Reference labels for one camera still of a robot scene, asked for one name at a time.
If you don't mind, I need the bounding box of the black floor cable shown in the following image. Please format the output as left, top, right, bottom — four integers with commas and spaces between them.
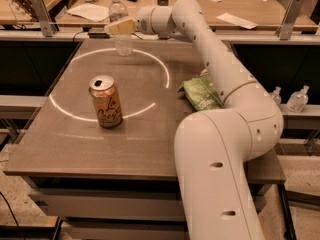
0, 190, 24, 240

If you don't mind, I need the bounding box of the left metal bracket post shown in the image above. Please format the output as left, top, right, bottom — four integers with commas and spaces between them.
31, 0, 56, 37

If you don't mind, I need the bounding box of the white paper slip right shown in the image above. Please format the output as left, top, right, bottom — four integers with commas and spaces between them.
217, 13, 257, 30

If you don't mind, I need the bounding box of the clear plastic water bottle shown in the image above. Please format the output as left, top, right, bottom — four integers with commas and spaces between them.
109, 0, 133, 56

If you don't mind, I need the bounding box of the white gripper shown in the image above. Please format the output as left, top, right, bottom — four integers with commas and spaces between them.
104, 6, 155, 35

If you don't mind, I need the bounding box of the white paper sheet left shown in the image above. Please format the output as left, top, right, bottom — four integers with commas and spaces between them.
68, 3, 109, 22

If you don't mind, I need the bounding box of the green jalapeno chip bag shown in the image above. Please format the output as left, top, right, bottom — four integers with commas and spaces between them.
178, 69, 223, 111

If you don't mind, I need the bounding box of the middle metal bracket post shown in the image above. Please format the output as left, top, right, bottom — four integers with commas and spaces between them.
157, 0, 169, 6

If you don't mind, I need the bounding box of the sanitizer bottle right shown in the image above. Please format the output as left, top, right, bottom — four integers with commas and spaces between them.
286, 85, 309, 113

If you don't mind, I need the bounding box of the white cabinet drawer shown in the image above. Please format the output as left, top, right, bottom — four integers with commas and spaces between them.
28, 187, 268, 224

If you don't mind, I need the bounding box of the metal bracket post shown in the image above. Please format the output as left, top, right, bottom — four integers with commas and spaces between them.
276, 0, 305, 40
31, 0, 56, 37
157, 0, 169, 6

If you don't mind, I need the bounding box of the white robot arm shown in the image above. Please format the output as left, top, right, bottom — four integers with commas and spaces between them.
106, 0, 283, 240

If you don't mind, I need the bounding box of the right metal bracket post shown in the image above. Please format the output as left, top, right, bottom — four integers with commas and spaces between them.
276, 0, 305, 40

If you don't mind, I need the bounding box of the orange LaCroix soda can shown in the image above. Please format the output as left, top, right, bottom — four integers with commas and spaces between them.
89, 75, 123, 128

